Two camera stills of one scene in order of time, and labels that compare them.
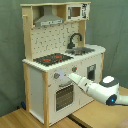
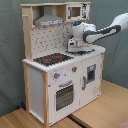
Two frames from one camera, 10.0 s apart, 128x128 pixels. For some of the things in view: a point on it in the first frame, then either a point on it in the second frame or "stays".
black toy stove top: (47, 60) stays
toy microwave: (77, 12) stays
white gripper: (82, 82) to (73, 42)
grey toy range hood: (48, 18) stays
